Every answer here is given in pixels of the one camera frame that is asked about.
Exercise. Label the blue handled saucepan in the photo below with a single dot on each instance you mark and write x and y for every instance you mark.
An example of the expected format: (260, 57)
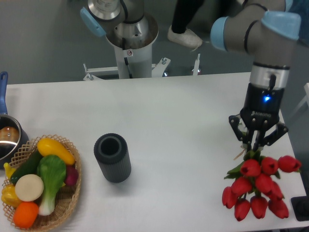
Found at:
(12, 136)

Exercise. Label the green bok choy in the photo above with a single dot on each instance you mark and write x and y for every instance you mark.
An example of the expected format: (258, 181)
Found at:
(52, 171)

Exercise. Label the purple red radish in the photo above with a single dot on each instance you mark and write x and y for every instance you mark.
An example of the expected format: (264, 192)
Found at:
(71, 176)

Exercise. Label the blue plastic bag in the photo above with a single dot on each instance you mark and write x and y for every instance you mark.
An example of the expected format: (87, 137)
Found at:
(301, 7)

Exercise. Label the yellow bell pepper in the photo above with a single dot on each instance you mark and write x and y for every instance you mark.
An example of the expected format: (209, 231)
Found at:
(9, 196)

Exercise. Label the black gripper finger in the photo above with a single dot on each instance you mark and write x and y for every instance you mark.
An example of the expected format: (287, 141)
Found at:
(244, 136)
(262, 140)

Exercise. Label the white round radish slice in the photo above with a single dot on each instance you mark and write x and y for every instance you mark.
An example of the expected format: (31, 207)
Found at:
(29, 188)

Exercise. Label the black trouser leg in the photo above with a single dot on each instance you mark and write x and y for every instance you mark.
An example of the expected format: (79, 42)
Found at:
(184, 12)

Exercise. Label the dark grey ribbed vase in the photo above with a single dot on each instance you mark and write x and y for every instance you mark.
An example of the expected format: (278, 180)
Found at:
(112, 155)

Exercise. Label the dark green cucumber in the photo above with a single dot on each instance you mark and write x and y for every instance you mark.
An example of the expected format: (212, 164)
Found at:
(27, 167)

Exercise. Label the orange fruit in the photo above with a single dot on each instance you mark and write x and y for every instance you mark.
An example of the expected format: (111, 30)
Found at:
(25, 215)

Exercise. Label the white chair frame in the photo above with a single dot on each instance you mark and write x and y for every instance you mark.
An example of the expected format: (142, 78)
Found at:
(301, 107)

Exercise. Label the yellow squash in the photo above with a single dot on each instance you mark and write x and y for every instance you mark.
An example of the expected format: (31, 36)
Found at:
(48, 146)

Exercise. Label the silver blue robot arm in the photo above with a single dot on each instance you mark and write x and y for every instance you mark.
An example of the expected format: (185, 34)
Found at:
(264, 29)

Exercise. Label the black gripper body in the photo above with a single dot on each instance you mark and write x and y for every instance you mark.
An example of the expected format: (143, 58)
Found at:
(261, 108)

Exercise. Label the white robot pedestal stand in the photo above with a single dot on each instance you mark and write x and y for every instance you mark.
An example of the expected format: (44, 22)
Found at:
(132, 45)

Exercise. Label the woven wicker basket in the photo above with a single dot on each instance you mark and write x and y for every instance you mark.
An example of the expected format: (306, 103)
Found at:
(66, 198)

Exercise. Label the red tulip bouquet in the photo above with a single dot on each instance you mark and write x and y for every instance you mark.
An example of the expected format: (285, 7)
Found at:
(254, 189)

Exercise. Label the white sneaker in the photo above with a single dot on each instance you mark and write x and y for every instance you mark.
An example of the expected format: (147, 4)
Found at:
(188, 39)

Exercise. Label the yellow banana tip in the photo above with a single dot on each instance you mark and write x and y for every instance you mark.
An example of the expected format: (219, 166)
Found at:
(9, 170)

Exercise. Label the black device at edge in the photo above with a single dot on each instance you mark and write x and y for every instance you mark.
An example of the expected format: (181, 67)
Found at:
(301, 207)

